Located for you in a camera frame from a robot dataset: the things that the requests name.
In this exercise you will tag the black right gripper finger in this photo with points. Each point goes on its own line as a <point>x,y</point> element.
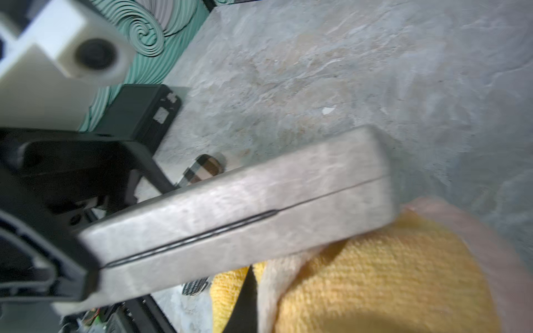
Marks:
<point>244,317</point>

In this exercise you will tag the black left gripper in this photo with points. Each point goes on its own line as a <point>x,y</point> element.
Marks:
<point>50,177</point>

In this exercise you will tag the yellow pink microfiber cloth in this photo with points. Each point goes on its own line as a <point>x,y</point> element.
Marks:
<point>435,269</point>

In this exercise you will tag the black flat box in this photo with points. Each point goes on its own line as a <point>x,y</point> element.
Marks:
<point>143,113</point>

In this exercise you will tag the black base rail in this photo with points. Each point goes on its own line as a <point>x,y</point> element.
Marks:
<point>135,316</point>

